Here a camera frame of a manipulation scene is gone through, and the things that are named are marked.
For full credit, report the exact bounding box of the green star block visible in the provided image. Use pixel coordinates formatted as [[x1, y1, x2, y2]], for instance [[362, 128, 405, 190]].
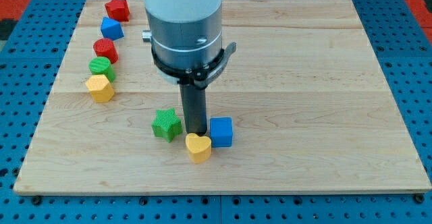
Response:
[[151, 108, 183, 142]]

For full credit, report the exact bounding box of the yellow hexagon block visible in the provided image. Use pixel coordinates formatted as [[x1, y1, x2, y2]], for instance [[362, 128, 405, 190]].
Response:
[[85, 74, 115, 103]]

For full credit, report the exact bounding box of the red cylinder block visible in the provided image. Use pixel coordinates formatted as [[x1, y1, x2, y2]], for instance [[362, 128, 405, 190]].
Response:
[[93, 38, 119, 64]]

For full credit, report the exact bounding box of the red star block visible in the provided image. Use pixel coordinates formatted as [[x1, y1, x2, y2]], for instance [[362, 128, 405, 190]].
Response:
[[105, 0, 130, 22]]

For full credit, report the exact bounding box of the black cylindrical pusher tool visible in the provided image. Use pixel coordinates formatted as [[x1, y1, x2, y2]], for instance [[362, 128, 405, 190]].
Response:
[[180, 85, 207, 136]]

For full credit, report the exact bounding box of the black clamp ring with lever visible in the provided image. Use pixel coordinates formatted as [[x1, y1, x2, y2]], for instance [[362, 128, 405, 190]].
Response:
[[151, 42, 238, 90]]

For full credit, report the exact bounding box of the wooden board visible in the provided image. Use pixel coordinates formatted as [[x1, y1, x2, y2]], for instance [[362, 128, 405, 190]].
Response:
[[13, 0, 431, 196]]

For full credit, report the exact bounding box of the yellow heart block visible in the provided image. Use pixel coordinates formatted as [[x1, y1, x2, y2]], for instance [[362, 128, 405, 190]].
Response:
[[185, 133, 212, 164]]

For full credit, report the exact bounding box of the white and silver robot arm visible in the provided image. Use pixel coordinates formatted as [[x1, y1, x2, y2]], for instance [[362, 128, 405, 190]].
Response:
[[144, 0, 222, 84]]

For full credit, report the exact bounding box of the green cylinder block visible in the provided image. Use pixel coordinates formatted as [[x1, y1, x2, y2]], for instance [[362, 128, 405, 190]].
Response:
[[88, 57, 116, 82]]

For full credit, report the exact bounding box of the blue cube block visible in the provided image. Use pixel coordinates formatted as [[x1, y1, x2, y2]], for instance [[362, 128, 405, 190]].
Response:
[[210, 117, 234, 148]]

